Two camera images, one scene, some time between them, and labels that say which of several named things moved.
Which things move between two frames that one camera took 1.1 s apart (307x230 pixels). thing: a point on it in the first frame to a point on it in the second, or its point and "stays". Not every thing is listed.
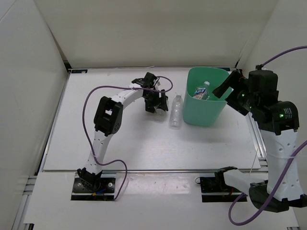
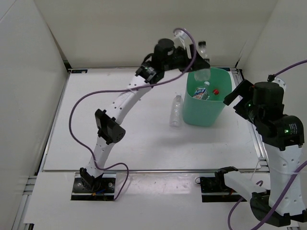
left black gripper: [149, 106] to [186, 61]
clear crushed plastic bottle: [176, 113] stays
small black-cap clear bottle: [159, 111] to [203, 74]
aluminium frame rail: [260, 145] stays
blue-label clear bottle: [202, 93] stays
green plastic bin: [206, 112] stays
